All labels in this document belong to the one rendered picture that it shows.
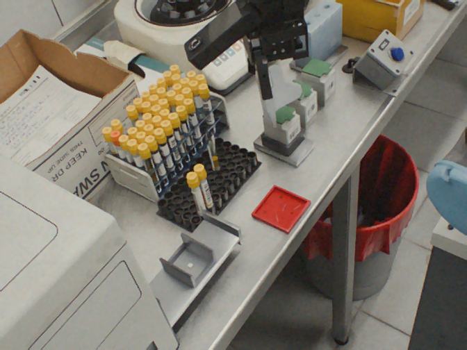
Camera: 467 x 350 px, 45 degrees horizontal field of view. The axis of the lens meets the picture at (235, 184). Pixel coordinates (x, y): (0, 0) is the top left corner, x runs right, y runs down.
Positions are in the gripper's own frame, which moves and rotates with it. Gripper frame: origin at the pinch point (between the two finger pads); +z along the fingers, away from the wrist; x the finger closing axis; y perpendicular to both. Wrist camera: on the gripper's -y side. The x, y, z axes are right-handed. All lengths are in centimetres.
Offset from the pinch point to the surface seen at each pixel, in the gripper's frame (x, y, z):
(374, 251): 9, 26, 68
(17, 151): 7.9, -41.1, 5.8
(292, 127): -1.8, 4.4, 5.9
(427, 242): 27, 51, 100
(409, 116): 82, 68, 100
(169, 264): -22.6, -18.2, 5.1
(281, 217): -14.2, -1.1, 12.0
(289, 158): -3.8, 3.1, 10.9
